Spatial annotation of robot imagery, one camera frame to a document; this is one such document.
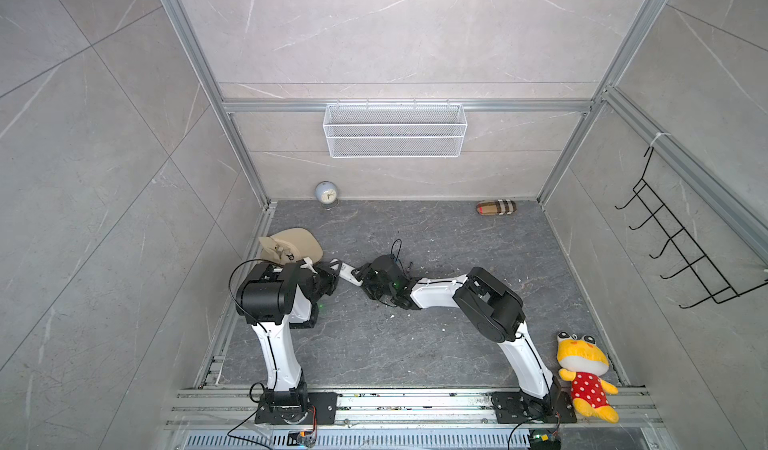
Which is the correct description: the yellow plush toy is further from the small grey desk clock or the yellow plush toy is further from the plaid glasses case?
the small grey desk clock

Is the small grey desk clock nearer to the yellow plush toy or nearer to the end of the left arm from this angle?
the end of the left arm

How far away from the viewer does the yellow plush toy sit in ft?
2.33

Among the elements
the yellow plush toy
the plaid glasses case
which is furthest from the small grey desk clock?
the yellow plush toy
